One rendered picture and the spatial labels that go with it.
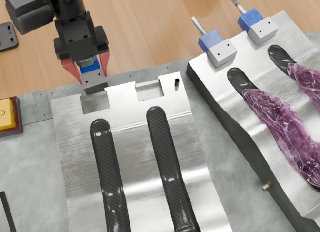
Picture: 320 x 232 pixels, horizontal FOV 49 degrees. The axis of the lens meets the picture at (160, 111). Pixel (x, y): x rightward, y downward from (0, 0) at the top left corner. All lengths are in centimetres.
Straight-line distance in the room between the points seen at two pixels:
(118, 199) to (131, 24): 43
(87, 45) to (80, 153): 20
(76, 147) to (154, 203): 18
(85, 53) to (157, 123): 19
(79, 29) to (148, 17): 29
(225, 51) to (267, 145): 21
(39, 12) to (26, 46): 26
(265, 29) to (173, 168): 36
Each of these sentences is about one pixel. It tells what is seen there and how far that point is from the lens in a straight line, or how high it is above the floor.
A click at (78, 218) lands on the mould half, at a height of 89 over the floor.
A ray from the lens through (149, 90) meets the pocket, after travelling 72.
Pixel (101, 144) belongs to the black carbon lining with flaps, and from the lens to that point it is 67.
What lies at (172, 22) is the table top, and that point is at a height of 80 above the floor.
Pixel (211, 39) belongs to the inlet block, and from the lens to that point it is 78.
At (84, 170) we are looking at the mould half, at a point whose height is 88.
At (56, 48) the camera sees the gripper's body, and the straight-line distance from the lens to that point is 71.
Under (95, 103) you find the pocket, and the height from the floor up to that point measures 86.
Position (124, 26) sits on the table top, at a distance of 88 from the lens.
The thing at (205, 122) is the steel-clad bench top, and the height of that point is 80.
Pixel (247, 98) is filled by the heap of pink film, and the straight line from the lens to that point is 72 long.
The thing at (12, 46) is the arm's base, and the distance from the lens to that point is 90.
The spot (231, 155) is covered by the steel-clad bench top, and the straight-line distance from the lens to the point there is 76.
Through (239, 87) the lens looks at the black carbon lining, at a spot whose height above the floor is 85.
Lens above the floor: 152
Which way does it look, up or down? 70 degrees down
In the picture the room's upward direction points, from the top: 2 degrees clockwise
